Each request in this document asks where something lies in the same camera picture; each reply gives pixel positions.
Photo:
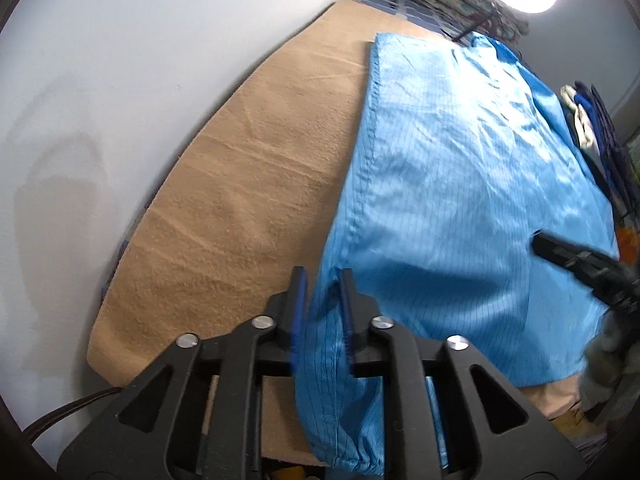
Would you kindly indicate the tan fleece blanket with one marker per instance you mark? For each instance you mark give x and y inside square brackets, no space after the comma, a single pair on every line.
[250,185]

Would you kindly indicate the light blue striped garment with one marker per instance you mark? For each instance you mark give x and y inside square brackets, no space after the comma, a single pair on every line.
[450,185]

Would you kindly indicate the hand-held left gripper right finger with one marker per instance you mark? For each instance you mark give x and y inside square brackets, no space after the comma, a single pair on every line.
[346,320]

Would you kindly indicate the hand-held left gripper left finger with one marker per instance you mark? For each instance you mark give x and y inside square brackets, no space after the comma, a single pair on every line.
[300,310]

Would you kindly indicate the orange cloth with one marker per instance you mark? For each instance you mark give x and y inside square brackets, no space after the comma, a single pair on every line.
[631,240]

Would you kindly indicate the blue checked bed sheet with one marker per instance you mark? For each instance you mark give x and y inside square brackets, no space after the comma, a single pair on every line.
[400,7]

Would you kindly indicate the royal blue garment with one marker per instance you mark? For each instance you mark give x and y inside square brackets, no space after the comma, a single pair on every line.
[584,102]

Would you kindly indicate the navy garment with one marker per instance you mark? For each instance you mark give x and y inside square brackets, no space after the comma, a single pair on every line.
[612,150]

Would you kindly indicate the person's right hand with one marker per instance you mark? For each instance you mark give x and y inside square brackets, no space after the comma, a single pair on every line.
[612,360]

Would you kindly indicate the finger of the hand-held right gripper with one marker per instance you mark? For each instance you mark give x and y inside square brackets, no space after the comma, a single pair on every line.
[575,257]

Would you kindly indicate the black tripod stand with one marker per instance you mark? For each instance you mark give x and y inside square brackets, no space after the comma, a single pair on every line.
[475,22]

